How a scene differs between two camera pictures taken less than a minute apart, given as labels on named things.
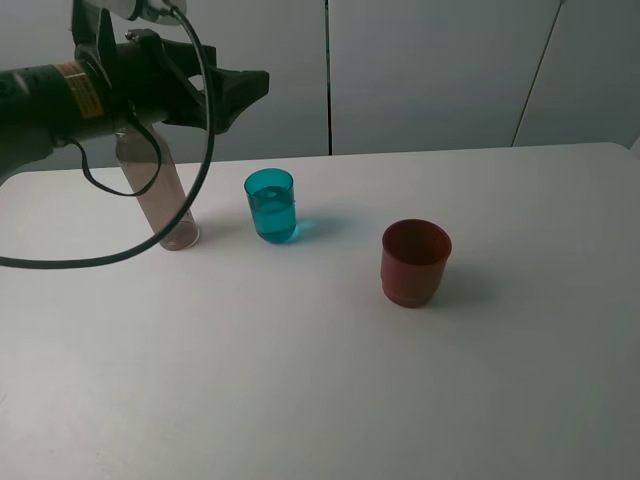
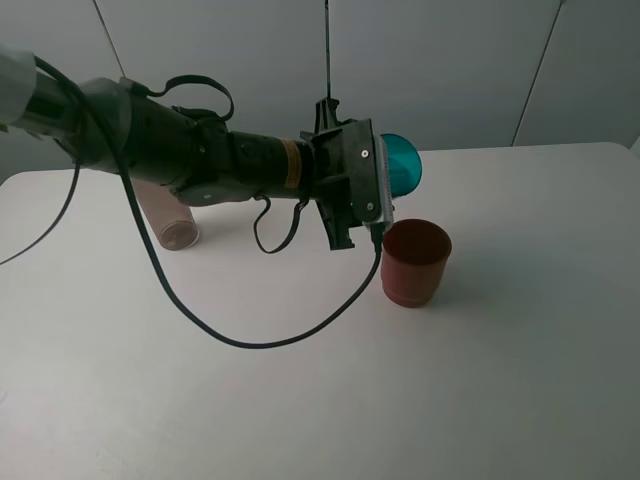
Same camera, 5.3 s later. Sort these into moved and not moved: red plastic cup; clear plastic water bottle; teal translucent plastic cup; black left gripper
Moved: teal translucent plastic cup; black left gripper
Not moved: clear plastic water bottle; red plastic cup
